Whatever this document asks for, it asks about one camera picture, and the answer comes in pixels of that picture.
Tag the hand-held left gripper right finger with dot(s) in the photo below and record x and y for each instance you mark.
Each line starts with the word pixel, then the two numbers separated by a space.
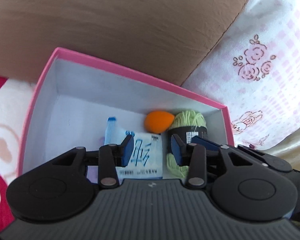
pixel 178 152

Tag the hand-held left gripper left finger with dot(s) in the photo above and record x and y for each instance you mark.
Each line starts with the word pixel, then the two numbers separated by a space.
pixel 127 152

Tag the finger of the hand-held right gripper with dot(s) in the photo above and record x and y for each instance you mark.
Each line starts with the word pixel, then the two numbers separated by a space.
pixel 202 142

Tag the white tissue packet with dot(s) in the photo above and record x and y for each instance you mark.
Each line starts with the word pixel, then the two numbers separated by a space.
pixel 147 160

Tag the blue wet wipes packet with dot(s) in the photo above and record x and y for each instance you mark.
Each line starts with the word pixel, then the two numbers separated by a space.
pixel 113 130

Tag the green yarn ball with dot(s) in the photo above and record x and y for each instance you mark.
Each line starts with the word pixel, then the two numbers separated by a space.
pixel 187 118

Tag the orange makeup sponge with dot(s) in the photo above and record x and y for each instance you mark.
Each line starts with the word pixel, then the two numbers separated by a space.
pixel 157 122

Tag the pink cardboard box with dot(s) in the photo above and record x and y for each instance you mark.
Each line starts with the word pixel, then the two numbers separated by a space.
pixel 90 110

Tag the pink checked pillow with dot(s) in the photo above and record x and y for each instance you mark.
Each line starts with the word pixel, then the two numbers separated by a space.
pixel 265 55

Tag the brown embroidered pillow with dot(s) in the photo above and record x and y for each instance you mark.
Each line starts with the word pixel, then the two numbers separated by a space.
pixel 115 30

